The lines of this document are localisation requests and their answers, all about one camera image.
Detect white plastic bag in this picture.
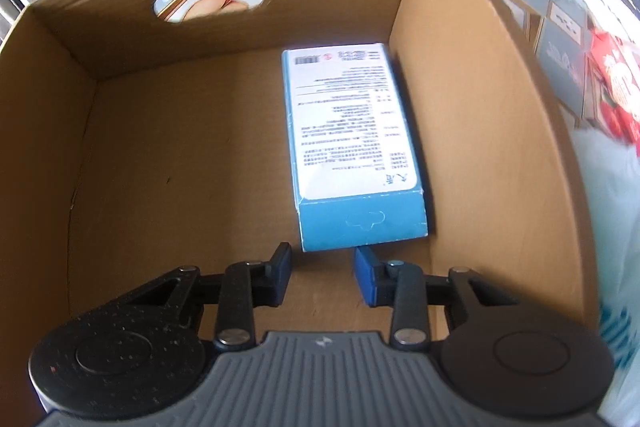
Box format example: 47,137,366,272
570,128,639,426

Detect brown cardboard box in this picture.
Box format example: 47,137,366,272
1,0,598,426

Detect red wet wipes pack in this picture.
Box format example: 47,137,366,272
582,27,639,152

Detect blue white carton box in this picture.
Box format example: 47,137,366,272
282,43,428,253

